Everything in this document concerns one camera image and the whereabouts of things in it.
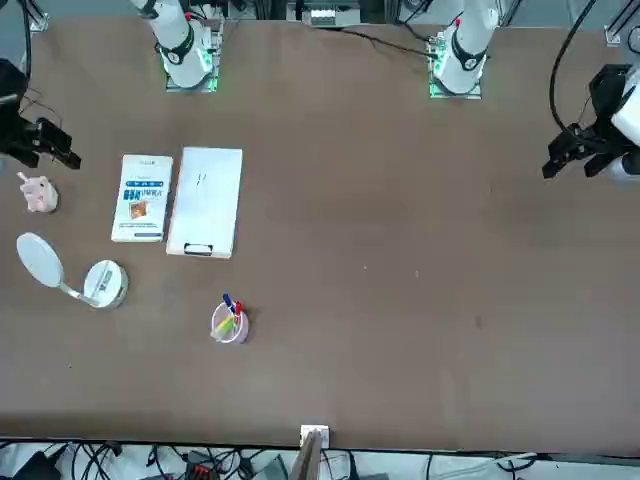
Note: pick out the white foldable desk lamp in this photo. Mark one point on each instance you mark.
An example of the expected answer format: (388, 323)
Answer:
(105, 285)

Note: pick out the clear pink pen cup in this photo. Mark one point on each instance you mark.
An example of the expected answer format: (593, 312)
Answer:
(239, 332)

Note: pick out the white table edge bracket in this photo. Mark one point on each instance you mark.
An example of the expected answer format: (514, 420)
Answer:
(322, 432)

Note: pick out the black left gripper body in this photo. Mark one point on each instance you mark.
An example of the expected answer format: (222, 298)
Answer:
(607, 92)

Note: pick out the white power strip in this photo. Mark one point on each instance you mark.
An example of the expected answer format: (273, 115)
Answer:
(322, 18)

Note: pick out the white clipboard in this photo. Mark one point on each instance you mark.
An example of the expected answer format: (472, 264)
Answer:
(207, 200)

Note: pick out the red marker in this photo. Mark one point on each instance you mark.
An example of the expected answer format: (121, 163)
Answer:
(238, 308)

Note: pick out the pink plush toy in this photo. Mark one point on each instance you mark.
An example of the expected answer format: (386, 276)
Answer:
(39, 196)

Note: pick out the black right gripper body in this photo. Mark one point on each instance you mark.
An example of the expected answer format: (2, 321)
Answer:
(11, 115)

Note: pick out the black box under table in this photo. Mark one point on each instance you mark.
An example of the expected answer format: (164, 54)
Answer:
(32, 465)

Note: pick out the aluminium corner bracket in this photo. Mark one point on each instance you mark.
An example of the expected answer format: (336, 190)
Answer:
(613, 35)
(39, 22)

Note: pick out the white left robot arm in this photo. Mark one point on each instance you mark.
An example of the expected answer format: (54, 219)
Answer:
(467, 42)

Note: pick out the white and blue book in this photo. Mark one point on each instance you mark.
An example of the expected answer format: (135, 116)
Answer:
(142, 200)

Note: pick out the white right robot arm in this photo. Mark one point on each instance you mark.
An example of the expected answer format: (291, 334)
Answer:
(182, 45)

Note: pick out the blue marker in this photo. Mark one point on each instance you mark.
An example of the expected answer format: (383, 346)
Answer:
(228, 302)

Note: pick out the red and black power strip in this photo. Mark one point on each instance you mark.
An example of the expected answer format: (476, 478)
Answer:
(200, 467)

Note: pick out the yellow green highlighter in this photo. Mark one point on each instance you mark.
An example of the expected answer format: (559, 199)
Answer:
(223, 327)

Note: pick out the brown wooden board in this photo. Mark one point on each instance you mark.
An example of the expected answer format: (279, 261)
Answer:
(306, 457)

